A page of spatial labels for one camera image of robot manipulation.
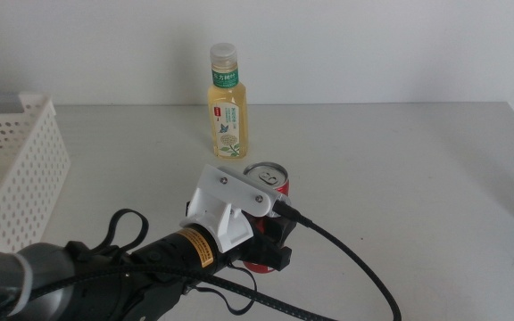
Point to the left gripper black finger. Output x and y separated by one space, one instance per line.
280 229

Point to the red soda can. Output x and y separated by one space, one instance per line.
266 176

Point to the yellow tea bottle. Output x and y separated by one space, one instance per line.
228 120

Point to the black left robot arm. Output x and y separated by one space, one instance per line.
83 285

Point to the white perforated plastic basket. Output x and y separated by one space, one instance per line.
25 178

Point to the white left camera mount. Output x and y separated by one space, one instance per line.
223 200

